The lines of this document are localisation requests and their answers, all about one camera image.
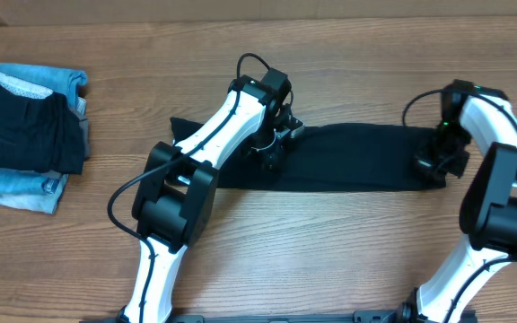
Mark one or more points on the folded light blue garment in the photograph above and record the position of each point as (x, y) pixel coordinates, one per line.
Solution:
(61, 80)

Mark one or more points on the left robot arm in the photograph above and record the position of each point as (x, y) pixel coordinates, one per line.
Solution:
(176, 192)

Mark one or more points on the grey folded garment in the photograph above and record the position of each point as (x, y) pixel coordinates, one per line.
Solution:
(84, 126)

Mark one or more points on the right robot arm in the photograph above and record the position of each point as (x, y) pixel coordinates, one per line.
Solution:
(488, 212)

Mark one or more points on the white mesh garment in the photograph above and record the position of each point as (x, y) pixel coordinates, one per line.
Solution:
(23, 88)

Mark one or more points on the black t-shirt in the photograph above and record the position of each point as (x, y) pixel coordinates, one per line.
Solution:
(345, 157)

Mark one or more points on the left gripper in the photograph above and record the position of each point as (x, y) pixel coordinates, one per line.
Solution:
(271, 159)

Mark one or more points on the folded black garment on stack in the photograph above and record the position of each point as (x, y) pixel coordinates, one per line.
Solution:
(40, 134)

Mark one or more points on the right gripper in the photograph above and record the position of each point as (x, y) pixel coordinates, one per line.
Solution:
(430, 162)

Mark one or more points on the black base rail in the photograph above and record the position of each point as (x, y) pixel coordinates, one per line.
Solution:
(358, 316)

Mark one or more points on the folded blue jeans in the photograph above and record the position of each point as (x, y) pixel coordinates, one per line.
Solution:
(31, 191)

